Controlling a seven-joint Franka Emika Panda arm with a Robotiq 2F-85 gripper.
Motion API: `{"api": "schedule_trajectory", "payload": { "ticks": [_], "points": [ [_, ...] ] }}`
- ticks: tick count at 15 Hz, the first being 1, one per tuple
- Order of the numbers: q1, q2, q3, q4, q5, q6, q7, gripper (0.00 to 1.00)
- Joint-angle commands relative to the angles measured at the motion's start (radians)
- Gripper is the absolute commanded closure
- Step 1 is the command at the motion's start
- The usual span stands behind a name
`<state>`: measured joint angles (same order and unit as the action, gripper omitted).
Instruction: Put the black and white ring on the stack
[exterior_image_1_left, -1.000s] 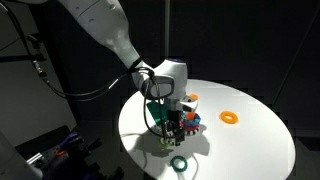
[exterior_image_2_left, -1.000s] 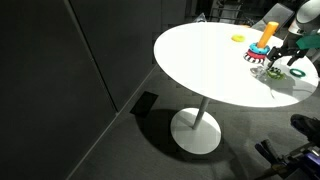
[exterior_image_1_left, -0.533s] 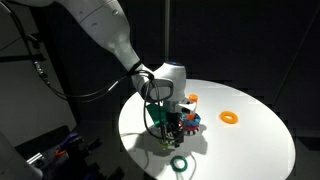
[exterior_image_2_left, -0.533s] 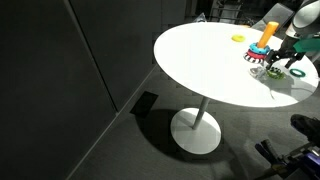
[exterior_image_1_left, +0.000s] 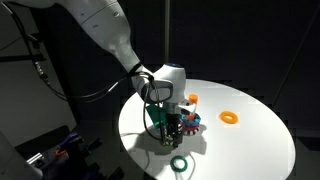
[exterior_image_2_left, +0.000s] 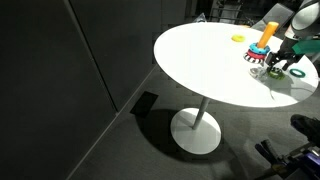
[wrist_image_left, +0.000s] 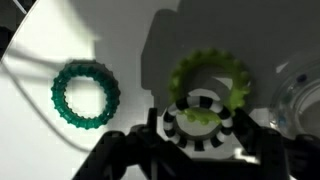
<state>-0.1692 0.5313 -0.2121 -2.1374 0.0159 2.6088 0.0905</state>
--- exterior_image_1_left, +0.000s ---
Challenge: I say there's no blue dotted ring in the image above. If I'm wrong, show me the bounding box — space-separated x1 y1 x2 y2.
180 112 202 126

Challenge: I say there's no orange ring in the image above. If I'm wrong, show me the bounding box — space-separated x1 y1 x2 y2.
219 110 240 125

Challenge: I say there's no purple handled clamp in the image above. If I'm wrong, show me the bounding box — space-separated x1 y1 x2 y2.
59 132 82 151

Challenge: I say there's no red ring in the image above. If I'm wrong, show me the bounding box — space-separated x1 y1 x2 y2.
182 123 200 132

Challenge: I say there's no orange stacking peg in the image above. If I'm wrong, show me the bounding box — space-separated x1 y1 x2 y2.
185 93 199 121

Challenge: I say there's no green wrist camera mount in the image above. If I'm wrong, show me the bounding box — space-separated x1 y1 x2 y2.
146 103 168 130

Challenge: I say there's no grey vertical pole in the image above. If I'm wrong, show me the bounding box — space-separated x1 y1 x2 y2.
163 0 171 64

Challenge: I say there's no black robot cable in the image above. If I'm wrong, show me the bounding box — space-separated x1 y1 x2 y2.
6 3 163 141

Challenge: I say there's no dark green toothed ring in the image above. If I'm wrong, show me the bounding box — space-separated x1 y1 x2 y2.
169 155 189 173

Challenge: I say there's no yellow-green toothed ring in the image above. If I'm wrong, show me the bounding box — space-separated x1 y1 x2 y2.
159 141 176 150

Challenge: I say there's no silver aluminium rail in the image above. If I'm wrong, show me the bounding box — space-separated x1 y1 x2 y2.
25 151 45 167

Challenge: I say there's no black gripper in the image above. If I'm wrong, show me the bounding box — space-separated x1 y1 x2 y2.
161 112 185 148

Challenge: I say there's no large black and white ring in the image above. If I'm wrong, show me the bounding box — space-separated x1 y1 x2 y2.
183 127 201 137

